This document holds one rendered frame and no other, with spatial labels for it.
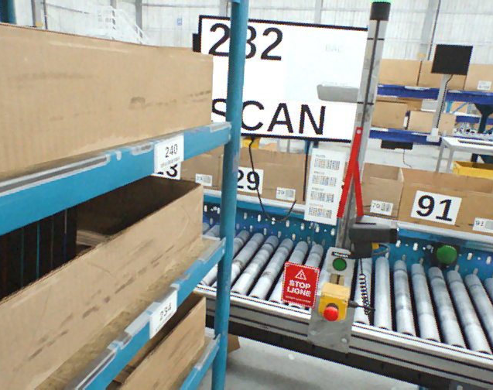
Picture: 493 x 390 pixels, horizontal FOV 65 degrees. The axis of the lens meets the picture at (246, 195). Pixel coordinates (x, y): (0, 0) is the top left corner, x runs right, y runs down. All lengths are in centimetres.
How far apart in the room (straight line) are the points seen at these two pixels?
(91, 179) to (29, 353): 16
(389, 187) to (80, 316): 138
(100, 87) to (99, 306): 23
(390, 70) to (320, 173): 515
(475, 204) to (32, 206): 157
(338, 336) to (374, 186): 68
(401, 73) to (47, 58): 590
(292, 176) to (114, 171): 136
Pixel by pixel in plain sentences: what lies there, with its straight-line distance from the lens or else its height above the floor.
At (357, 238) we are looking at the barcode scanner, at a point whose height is 104.
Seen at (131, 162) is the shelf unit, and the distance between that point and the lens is 38.
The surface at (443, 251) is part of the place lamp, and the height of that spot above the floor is 82.
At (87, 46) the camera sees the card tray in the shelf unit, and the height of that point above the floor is 143.
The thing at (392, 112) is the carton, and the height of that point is 102.
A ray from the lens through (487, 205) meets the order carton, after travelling 171.
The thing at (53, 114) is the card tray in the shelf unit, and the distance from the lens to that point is 36.
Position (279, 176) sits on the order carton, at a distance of 169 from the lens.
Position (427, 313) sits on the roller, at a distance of 137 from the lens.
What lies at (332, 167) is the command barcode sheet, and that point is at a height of 120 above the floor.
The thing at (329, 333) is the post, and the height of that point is 72.
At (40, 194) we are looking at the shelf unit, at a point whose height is 133.
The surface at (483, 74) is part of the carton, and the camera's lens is 625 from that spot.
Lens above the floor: 142
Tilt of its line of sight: 18 degrees down
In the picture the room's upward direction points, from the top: 4 degrees clockwise
